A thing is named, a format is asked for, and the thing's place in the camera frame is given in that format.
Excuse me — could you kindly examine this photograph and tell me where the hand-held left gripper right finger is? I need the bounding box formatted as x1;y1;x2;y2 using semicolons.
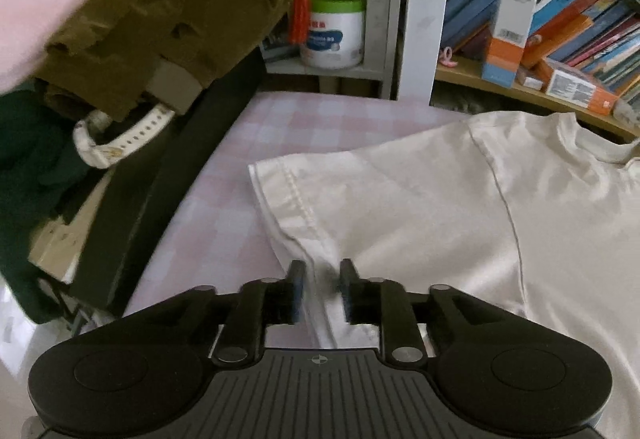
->
339;260;501;366

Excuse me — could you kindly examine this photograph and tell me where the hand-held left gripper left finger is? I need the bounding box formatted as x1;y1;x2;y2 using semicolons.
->
150;260;307;368

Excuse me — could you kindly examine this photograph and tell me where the cream canvas tote bag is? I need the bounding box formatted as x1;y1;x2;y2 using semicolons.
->
248;111;640;439

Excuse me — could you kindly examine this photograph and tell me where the pink checked desk mat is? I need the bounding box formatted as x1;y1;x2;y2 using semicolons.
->
122;91;476;320

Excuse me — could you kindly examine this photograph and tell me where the white perforated belt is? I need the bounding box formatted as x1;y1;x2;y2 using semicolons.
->
72;103;177;170

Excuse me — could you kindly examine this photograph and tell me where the cardboard box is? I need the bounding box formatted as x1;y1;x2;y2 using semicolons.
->
27;169;118;285

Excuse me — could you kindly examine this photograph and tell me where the white jar with green rim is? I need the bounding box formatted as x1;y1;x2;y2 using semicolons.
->
300;0;367;68

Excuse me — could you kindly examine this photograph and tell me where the white slim box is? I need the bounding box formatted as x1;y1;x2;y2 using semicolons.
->
364;0;393;67

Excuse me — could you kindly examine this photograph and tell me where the dark green garment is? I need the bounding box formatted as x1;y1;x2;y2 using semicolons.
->
0;89;108;325

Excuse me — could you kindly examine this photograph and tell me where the flat orange white box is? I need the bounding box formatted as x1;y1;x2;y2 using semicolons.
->
542;59;618;116

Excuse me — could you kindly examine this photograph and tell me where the olive brown garment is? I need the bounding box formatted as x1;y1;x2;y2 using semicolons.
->
37;0;301;122

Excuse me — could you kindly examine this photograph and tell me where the tall orange white box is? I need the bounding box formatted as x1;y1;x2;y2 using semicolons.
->
481;0;543;88

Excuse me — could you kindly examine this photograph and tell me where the row of books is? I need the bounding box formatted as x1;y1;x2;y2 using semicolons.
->
442;0;640;120

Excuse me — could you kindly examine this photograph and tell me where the pink fuzzy cloth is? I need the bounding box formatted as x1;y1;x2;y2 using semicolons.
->
0;0;117;94

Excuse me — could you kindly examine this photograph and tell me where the white frame wooden bookshelf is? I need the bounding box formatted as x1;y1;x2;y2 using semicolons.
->
260;0;640;140

